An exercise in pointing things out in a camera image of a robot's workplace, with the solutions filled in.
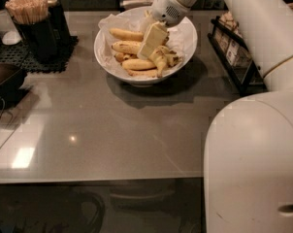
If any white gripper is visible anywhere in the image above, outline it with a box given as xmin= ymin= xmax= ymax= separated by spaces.
xmin=137 ymin=0 xmax=189 ymax=59

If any large front yellow banana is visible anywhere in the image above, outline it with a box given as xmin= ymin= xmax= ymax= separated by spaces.
xmin=112 ymin=41 xmax=168 ymax=78

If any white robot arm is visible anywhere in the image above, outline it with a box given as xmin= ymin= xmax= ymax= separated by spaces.
xmin=150 ymin=0 xmax=293 ymax=233

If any top curved yellow banana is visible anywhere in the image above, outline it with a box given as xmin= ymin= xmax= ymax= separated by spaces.
xmin=109 ymin=28 xmax=144 ymax=42

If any white paper bowl liner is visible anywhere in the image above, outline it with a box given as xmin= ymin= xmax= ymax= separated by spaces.
xmin=94 ymin=7 xmax=198 ymax=86

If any small banana behind right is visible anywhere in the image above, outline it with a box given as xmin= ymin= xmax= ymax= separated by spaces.
xmin=165 ymin=48 xmax=180 ymax=67

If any lower middle yellow banana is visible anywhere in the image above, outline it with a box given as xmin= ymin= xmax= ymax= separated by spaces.
xmin=121 ymin=58 xmax=155 ymax=70

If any bottom yellow banana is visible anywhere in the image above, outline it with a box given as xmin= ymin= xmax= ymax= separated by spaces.
xmin=127 ymin=69 xmax=157 ymax=78

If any white ceramic bowl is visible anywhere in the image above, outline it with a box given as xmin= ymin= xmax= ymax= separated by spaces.
xmin=94 ymin=7 xmax=198 ymax=86

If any dark bottle with cork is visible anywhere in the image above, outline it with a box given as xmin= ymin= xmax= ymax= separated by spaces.
xmin=48 ymin=0 xmax=71 ymax=46

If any black stir stick holder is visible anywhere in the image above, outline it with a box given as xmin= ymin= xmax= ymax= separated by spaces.
xmin=14 ymin=17 xmax=58 ymax=63

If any wooden stir sticks bundle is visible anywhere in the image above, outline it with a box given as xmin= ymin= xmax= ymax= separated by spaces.
xmin=5 ymin=0 xmax=49 ymax=24

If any black rubber mat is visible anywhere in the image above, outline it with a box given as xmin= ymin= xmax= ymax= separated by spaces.
xmin=0 ymin=36 xmax=79 ymax=73

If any clear glass shaker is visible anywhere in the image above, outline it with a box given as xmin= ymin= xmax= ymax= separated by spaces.
xmin=0 ymin=0 xmax=21 ymax=46

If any dark tray at left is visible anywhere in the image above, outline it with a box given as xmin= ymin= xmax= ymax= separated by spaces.
xmin=0 ymin=63 xmax=27 ymax=110

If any black wire condiment rack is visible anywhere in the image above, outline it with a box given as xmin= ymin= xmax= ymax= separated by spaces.
xmin=208 ymin=16 xmax=267 ymax=96

